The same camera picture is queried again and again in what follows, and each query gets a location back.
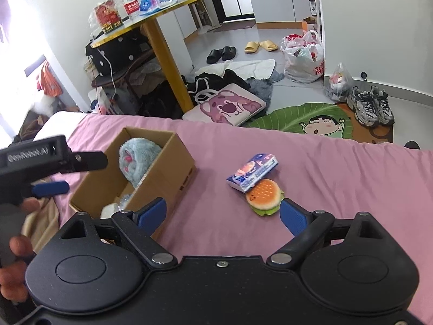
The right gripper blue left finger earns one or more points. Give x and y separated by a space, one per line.
150 217

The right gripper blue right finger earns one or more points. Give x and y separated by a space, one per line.
301 222

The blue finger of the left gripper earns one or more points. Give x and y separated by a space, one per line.
88 161
50 189

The person left hand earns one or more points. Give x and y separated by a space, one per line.
13 276

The beige blanket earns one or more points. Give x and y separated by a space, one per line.
42 221

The burger plush toy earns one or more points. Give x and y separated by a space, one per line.
265 197

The cardboard box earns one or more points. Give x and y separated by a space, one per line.
168 176

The grey fluffy plush toy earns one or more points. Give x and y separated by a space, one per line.
135 158

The tissue pack blue pink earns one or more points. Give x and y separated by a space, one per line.
252 172

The orange cloth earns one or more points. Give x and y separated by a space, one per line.
47 83

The green leaf cartoon rug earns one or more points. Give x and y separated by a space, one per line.
322 119

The black polka dot bag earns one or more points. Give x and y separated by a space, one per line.
117 53

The grey sneaker left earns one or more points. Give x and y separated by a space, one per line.
361 103

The grey sneaker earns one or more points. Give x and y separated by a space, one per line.
361 103
382 106

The pink bear tote bag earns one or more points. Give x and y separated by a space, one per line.
232 105

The grey fuzzy floor cloth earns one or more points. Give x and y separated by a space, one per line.
263 88

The grey sneaker right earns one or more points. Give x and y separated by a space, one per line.
382 106

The black clothes pile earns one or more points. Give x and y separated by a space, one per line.
206 85

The small clear plastic bag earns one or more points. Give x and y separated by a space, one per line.
339 84

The red snack bag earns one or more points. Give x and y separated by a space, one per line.
105 17

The white floor towel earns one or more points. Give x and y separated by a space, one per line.
257 69

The round table gold leg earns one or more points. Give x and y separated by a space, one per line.
150 28

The large white plastic bag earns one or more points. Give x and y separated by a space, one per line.
304 57

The black slipper left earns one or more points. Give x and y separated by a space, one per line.
214 56

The yellow slipper right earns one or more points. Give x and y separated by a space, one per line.
268 45

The yellow slipper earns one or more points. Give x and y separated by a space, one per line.
268 45
251 47

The yellow slipper left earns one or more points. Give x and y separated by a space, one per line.
251 47

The blue plastic packet on table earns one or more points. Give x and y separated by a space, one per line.
150 6

